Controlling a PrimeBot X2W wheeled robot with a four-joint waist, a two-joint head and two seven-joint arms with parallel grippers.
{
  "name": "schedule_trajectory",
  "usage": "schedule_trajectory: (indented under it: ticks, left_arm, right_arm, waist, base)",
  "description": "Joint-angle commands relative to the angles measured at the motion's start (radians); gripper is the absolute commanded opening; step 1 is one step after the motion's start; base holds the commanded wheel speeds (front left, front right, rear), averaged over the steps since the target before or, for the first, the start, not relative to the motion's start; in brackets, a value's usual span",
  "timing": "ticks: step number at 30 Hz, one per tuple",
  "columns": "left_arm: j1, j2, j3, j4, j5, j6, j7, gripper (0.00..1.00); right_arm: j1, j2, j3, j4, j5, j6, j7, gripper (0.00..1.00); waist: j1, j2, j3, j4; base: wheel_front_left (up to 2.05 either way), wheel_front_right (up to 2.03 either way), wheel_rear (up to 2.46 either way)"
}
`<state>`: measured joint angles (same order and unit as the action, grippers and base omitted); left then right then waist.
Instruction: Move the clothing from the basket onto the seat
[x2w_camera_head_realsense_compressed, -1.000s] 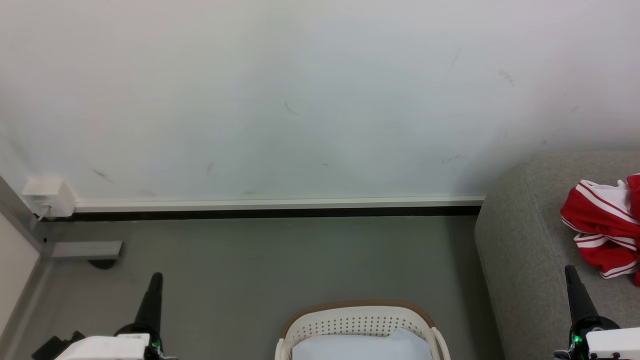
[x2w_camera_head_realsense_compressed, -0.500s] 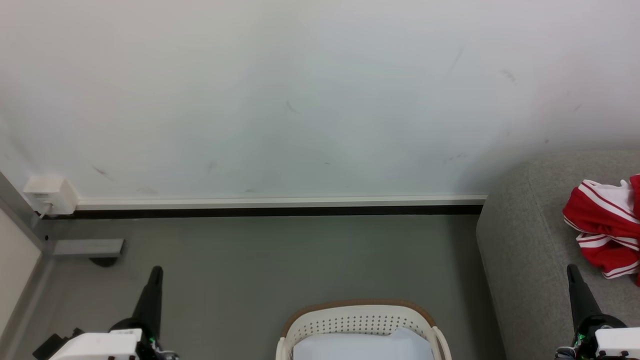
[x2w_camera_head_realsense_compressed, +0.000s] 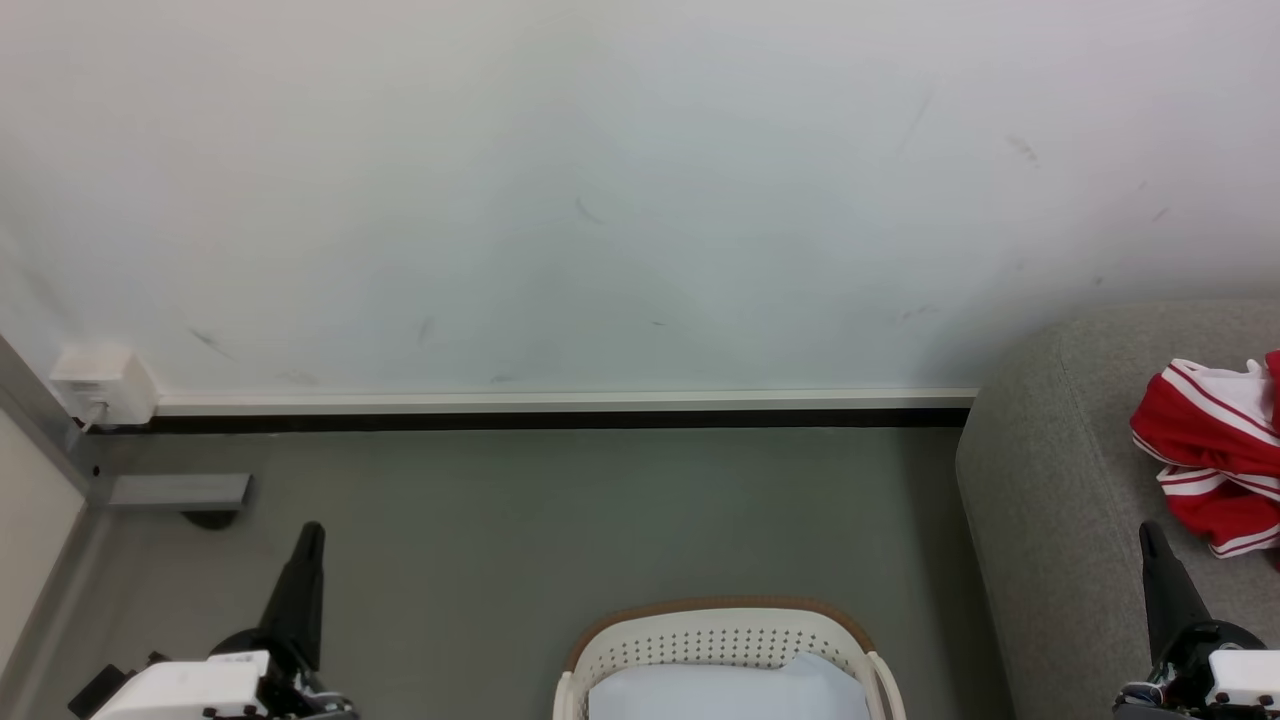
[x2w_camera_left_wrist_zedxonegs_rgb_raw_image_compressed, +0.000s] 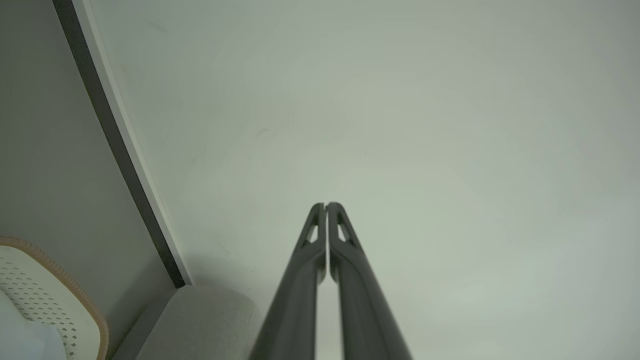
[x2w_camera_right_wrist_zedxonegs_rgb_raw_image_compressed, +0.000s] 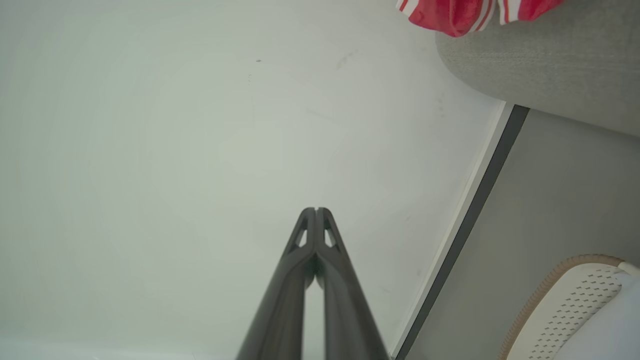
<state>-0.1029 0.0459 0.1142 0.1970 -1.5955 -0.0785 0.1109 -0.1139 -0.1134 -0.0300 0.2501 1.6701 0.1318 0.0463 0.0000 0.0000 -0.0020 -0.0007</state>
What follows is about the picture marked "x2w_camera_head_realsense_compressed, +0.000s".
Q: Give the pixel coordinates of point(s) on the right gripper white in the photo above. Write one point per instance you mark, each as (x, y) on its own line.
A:
(1220, 675)

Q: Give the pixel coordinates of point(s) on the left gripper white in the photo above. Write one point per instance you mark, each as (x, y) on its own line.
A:
(185, 688)

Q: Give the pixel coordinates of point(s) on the red and white garment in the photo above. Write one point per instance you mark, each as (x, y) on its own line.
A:
(1215, 450)

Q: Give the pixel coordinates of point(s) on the grey fabric sofa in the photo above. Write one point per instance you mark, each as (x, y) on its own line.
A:
(1060, 480)

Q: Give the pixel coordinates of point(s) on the black round door stopper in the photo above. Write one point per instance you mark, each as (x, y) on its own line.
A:
(210, 518)

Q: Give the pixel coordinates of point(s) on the cream door panel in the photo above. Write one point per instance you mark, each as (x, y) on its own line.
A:
(28, 525)

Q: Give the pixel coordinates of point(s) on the white and black baseboard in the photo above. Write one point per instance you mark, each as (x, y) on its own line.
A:
(560, 410)

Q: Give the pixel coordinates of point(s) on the white laundry basket brown rim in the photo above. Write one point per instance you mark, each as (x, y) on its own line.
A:
(720, 635)

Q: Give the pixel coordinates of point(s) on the pale white cloth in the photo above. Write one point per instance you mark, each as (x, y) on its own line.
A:
(730, 690)

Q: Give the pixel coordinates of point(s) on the grey metal floor bracket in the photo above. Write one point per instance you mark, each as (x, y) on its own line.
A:
(180, 490)

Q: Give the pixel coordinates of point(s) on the white wall socket box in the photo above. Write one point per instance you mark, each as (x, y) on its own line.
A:
(103, 384)

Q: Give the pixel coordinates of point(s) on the grey metal door frame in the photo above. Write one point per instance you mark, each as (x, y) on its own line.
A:
(45, 440)

